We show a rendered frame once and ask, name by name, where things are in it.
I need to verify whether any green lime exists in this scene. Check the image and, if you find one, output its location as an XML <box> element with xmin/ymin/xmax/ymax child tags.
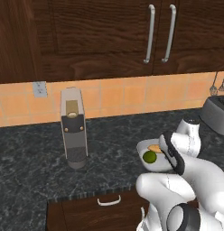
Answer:
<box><xmin>142</xmin><ymin>150</ymin><xmax>158</xmax><ymax>164</ymax></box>

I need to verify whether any white vegetable container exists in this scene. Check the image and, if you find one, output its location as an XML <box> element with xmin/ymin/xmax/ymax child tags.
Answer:
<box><xmin>135</xmin><ymin>138</ymin><xmax>175</xmax><ymax>173</ymax></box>

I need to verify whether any grey coffee machine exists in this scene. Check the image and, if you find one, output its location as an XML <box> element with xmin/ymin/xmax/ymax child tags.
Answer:
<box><xmin>60</xmin><ymin>87</ymin><xmax>89</xmax><ymax>170</ymax></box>

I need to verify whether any dark wood cupboard door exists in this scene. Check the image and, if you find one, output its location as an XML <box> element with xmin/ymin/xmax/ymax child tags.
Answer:
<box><xmin>0</xmin><ymin>0</ymin><xmax>163</xmax><ymax>85</ymax></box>
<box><xmin>152</xmin><ymin>0</ymin><xmax>224</xmax><ymax>76</ymax></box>

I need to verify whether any dark wood drawer front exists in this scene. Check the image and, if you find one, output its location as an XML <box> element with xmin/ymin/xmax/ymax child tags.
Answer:
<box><xmin>46</xmin><ymin>189</ymin><xmax>154</xmax><ymax>231</ymax></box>

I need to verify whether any grey toaster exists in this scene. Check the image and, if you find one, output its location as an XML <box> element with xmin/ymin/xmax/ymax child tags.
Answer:
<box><xmin>199</xmin><ymin>95</ymin><xmax>224</xmax><ymax>136</ymax></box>

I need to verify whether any hanging metal utensil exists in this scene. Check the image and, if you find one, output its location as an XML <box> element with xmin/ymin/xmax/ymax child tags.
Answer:
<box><xmin>218</xmin><ymin>70</ymin><xmax>224</xmax><ymax>93</ymax></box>
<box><xmin>209</xmin><ymin>71</ymin><xmax>219</xmax><ymax>97</ymax></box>

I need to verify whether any grey wall socket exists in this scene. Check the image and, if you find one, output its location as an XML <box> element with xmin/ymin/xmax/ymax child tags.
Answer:
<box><xmin>32</xmin><ymin>80</ymin><xmax>49</xmax><ymax>98</ymax></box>

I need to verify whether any white drawer handle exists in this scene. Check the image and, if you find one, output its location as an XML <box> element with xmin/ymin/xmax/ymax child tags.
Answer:
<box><xmin>97</xmin><ymin>194</ymin><xmax>122</xmax><ymax>208</ymax></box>

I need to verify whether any silver cupboard handle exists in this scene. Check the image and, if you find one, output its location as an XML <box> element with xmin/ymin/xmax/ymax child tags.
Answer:
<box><xmin>143</xmin><ymin>4</ymin><xmax>156</xmax><ymax>65</ymax></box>
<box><xmin>161</xmin><ymin>4</ymin><xmax>177</xmax><ymax>64</ymax></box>

